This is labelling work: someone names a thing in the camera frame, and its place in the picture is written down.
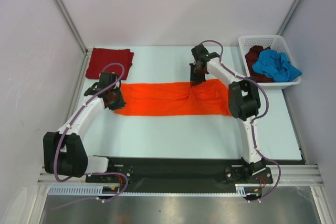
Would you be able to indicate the aluminium frame post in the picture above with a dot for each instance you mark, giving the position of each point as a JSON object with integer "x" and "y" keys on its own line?
{"x": 289, "y": 16}
{"x": 70, "y": 25}

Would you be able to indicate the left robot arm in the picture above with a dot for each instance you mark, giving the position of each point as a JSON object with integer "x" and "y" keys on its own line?
{"x": 64, "y": 152}

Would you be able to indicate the left aluminium frame post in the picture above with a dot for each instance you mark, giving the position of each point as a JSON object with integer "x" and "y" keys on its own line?
{"x": 70, "y": 25}

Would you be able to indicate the white slotted cable duct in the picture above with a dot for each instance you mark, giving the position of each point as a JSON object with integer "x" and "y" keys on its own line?
{"x": 234, "y": 190}

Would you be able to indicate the blue crumpled t shirt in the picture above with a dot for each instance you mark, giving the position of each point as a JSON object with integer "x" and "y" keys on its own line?
{"x": 276, "y": 65}

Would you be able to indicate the orange t shirt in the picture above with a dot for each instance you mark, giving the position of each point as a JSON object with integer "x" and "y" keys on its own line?
{"x": 175, "y": 99}

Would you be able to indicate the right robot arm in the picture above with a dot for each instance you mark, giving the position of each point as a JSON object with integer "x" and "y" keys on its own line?
{"x": 243, "y": 103}

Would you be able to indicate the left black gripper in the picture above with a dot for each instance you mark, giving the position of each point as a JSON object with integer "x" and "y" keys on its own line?
{"x": 120, "y": 104}

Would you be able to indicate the right aluminium frame post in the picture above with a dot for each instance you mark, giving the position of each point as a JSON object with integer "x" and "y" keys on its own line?
{"x": 289, "y": 16}

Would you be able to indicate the dark red shirt in basket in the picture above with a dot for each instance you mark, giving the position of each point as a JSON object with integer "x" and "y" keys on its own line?
{"x": 251, "y": 58}

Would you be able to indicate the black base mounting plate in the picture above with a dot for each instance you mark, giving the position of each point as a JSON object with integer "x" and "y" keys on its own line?
{"x": 176, "y": 171}

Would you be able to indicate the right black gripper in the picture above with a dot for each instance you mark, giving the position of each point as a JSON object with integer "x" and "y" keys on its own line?
{"x": 197, "y": 77}

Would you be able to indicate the folded dark red shirt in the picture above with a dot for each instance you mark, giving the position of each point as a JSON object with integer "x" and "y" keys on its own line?
{"x": 101, "y": 57}

